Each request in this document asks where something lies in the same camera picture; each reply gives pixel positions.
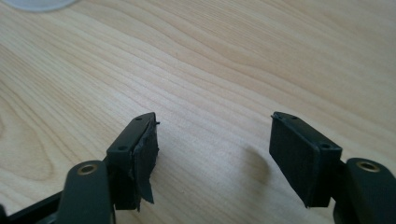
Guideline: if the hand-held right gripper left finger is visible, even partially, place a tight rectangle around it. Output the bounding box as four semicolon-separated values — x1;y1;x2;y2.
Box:
106;112;161;213

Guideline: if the white round plate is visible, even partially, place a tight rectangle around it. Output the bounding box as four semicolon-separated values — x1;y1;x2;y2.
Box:
2;0;78;13

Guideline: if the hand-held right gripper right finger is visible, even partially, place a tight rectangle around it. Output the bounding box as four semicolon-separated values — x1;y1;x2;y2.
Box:
268;111;344;209

